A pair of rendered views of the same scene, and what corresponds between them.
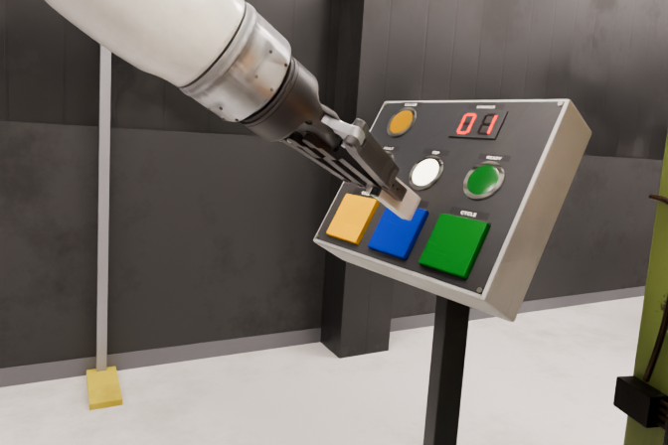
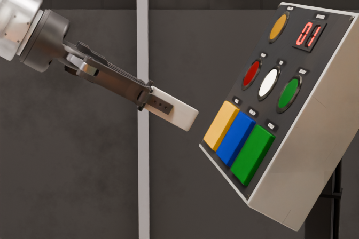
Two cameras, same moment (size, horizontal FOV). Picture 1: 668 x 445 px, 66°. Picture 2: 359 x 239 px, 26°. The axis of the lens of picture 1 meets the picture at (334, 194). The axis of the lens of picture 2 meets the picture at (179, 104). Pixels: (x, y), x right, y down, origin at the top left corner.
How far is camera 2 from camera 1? 0.65 m
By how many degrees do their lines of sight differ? 29
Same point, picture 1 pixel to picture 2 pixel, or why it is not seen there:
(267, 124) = (28, 62)
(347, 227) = (213, 134)
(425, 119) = (290, 26)
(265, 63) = (12, 24)
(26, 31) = not seen: outside the picture
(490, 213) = (279, 126)
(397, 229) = (232, 138)
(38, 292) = (82, 189)
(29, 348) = not seen: outside the picture
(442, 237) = (247, 148)
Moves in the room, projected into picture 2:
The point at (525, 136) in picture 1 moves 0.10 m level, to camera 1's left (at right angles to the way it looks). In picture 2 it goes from (324, 51) to (252, 47)
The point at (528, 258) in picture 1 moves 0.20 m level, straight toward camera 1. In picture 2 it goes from (310, 171) to (190, 201)
